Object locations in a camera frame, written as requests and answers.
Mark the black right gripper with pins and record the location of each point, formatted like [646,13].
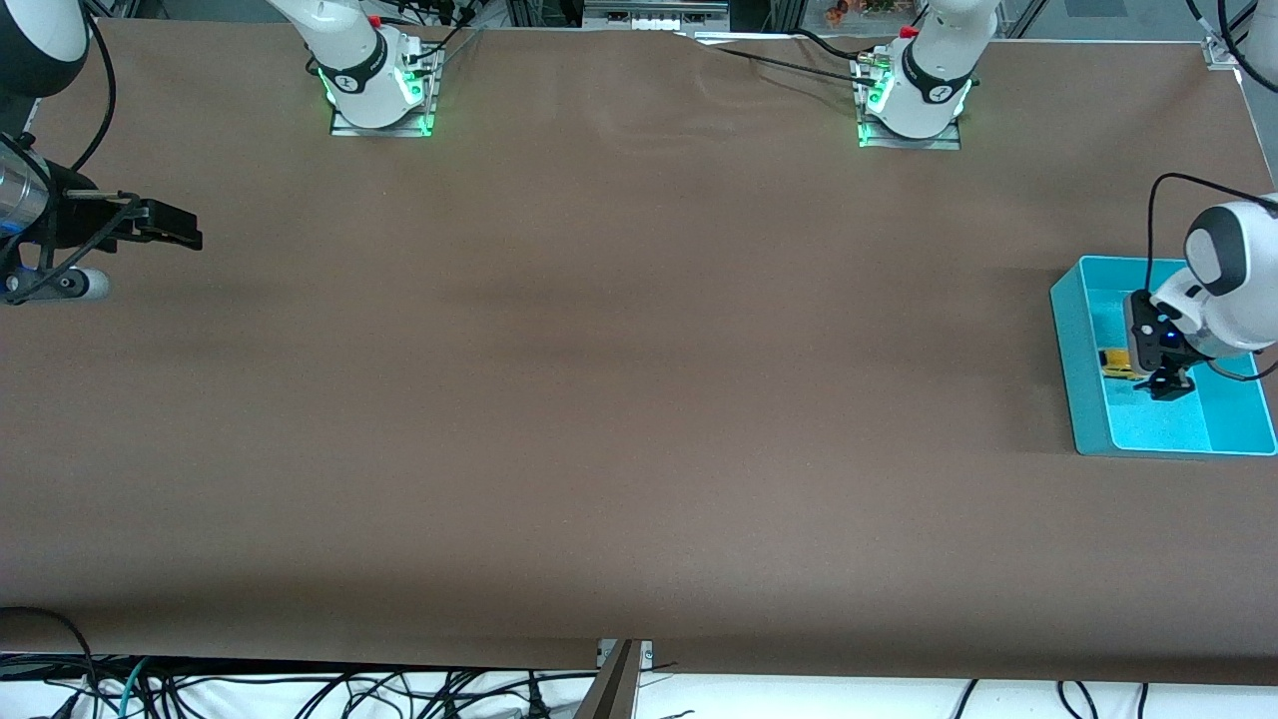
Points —
[82,222]

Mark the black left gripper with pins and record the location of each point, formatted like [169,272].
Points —
[1170,380]

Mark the yellow toy beetle car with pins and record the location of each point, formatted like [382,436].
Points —
[1116,363]

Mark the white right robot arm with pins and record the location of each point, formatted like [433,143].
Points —
[349,60]

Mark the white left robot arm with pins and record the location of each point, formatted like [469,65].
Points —
[1233,270]

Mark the teal plastic bin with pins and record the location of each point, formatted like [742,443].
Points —
[1098,419]

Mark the orange background objects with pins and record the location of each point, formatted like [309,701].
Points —
[849,10]

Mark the brown table cover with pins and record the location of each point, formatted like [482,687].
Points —
[639,419]

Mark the white power strip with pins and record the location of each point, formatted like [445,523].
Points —
[654,15]

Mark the aluminium table leg profile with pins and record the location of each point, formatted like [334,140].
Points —
[609,694]

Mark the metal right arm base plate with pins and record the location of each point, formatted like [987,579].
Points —
[384,131]

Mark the metal table edge bracket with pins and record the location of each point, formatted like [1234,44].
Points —
[1215,52]

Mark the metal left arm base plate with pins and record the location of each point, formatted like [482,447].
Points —
[914,144]

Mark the small metal corner bracket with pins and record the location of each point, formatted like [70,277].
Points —
[646,654]

